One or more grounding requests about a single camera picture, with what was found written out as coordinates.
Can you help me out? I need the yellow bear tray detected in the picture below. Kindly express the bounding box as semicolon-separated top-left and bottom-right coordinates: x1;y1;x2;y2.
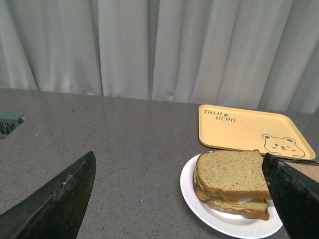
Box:
198;105;316;160

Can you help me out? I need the grey curtain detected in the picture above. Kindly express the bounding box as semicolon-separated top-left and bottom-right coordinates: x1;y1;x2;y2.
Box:
0;0;319;113

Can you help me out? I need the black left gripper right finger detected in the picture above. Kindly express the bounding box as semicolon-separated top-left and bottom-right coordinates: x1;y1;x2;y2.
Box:
262;153;319;239

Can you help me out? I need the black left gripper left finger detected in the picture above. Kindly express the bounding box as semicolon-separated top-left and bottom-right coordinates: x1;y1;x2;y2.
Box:
0;151;96;239

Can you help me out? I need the bamboo cutting board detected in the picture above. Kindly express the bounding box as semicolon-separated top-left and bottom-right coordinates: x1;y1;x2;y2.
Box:
288;163;319;182

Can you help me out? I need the bread slice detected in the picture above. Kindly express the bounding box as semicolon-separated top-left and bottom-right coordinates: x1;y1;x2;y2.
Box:
195;150;271;200
193;184;270;221

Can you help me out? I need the grey vent box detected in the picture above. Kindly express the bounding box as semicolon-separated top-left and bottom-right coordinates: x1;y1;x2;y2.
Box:
0;110;24;139

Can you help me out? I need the white round plate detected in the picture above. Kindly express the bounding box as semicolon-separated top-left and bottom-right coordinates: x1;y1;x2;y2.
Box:
180;155;283;239

